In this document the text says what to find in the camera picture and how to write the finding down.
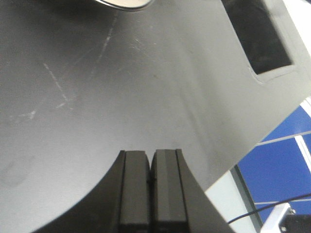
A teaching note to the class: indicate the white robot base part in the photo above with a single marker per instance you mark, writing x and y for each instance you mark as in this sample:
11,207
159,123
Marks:
272,224

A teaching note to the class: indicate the blue right base cabinet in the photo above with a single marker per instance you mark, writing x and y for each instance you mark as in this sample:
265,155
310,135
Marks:
277,169

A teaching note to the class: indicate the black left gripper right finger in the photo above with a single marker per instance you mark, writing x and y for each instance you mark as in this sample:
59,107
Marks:
179,203

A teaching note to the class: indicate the black lab sink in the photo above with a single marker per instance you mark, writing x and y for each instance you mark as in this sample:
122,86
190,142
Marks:
262,44

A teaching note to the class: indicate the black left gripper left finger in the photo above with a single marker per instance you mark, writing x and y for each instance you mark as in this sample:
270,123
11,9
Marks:
119,203

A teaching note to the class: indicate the beige round plate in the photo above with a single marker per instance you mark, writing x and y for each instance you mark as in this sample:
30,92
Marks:
126,5

